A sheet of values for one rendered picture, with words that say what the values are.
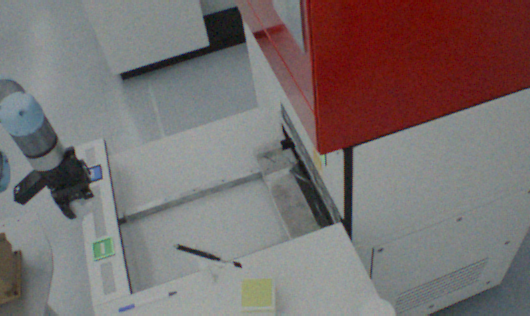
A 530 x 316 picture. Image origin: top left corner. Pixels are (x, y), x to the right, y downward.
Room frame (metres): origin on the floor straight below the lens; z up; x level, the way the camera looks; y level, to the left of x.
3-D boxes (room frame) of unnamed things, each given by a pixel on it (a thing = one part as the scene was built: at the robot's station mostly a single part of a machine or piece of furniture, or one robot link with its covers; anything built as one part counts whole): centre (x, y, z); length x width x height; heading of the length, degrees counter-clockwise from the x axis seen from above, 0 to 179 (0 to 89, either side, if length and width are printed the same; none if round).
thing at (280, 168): (0.94, 0.00, 0.89); 0.08 x 0.03 x 0.03; 102
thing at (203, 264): (0.59, 0.17, 1.03); 0.06 x 0.04 x 0.13; 102
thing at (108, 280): (0.84, 0.48, 0.89); 0.55 x 0.09 x 0.14; 12
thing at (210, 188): (0.96, 0.20, 0.84); 0.50 x 0.02 x 0.03; 102
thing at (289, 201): (0.86, -0.02, 0.87); 0.36 x 0.08 x 0.03; 12
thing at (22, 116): (0.73, 0.45, 1.41); 0.09 x 0.08 x 0.11; 35
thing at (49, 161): (0.73, 0.45, 1.33); 0.08 x 0.08 x 0.05
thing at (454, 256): (1.16, -0.40, 0.41); 0.82 x 0.71 x 0.82; 12
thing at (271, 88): (1.09, -0.07, 1.02); 0.82 x 0.03 x 0.40; 12
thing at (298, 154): (0.91, -0.09, 0.89); 0.44 x 0.02 x 0.10; 12
